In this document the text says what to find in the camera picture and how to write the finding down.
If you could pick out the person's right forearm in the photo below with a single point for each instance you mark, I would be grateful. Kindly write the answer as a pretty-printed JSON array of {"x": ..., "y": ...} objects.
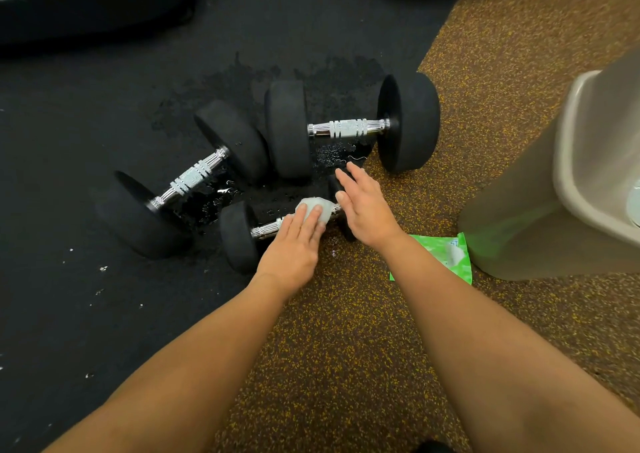
[{"x": 480, "y": 352}]

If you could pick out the beige trash bin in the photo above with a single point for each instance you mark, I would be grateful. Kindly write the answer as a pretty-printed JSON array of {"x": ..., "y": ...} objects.
[{"x": 540, "y": 207}]

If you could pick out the person's right thumb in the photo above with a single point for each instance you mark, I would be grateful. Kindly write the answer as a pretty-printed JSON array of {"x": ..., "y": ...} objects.
[{"x": 343, "y": 203}]

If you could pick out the large black dumbbell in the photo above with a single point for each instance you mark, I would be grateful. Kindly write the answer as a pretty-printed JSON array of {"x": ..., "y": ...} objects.
[{"x": 410, "y": 117}]

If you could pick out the person's left forearm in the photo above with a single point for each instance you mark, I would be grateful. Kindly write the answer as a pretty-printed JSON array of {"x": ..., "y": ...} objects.
[{"x": 200, "y": 367}]

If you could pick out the person's right hand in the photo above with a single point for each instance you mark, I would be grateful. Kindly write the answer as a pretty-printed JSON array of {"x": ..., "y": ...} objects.
[{"x": 370, "y": 215}]

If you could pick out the medium black dumbbell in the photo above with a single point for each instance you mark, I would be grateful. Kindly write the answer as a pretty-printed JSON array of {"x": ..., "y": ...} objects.
[{"x": 232, "y": 137}]

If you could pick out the small black dumbbell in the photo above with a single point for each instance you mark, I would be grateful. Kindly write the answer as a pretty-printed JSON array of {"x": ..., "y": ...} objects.
[{"x": 239, "y": 237}]

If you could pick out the green wipes packet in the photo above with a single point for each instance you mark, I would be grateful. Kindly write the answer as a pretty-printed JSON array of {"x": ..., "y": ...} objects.
[{"x": 445, "y": 262}]

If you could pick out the person's right middle finger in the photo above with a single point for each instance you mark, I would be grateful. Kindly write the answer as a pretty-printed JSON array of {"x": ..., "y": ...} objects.
[{"x": 361, "y": 174}]

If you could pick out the black gym equipment base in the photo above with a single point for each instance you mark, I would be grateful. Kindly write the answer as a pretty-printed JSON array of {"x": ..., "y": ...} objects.
[{"x": 90, "y": 2}]

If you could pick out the person's left fingers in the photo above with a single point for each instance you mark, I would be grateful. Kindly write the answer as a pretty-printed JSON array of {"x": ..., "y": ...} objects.
[{"x": 300, "y": 225}]

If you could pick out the person's left hand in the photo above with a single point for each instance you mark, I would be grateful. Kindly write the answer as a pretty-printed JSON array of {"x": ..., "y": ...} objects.
[{"x": 290, "y": 260}]

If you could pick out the white wet wipe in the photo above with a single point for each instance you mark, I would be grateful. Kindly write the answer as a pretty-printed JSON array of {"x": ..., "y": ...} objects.
[{"x": 320, "y": 208}]

